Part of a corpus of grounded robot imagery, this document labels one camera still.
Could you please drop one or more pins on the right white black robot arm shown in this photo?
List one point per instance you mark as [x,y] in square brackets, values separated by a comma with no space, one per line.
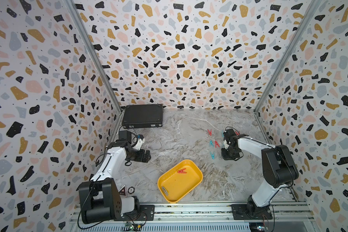
[278,167]

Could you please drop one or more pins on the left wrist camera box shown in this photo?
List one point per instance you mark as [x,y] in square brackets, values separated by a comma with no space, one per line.
[139,142]

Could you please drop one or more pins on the yellow plastic storage box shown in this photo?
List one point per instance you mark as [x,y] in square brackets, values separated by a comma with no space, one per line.
[179,185]

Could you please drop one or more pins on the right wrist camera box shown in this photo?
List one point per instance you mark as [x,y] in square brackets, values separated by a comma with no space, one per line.
[229,133]

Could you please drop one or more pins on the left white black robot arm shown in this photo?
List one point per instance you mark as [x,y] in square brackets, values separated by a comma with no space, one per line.
[100,199]

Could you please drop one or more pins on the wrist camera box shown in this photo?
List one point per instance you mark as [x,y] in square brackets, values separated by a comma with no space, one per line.
[229,133]
[139,142]

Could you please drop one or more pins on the aluminium corner post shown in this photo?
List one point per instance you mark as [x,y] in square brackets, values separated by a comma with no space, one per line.
[70,6]
[312,8]

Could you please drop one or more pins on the left aluminium corner post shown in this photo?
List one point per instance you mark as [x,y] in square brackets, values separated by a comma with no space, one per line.
[70,6]

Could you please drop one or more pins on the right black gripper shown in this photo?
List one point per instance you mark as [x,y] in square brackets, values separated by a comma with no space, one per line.
[224,157]

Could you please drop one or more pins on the black flat case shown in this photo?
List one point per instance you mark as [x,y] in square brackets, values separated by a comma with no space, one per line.
[143,116]

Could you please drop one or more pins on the right aluminium corner post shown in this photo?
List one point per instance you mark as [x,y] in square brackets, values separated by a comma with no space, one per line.
[312,8]

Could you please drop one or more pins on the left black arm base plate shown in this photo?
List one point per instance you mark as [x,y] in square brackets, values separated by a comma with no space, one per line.
[143,213]

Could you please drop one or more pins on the second row red clothespin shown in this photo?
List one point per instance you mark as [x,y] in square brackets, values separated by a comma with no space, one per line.
[217,143]

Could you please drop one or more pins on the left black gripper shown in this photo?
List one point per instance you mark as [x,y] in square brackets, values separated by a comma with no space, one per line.
[139,157]

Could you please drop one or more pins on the triangular warning sticker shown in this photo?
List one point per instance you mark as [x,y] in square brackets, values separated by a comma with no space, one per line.
[123,191]

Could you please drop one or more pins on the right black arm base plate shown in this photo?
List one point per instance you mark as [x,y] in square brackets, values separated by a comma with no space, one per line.
[250,212]

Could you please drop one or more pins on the round black sticker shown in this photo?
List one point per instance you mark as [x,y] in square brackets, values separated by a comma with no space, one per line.
[131,190]

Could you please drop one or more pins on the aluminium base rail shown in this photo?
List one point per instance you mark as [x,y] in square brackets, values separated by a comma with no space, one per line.
[207,217]

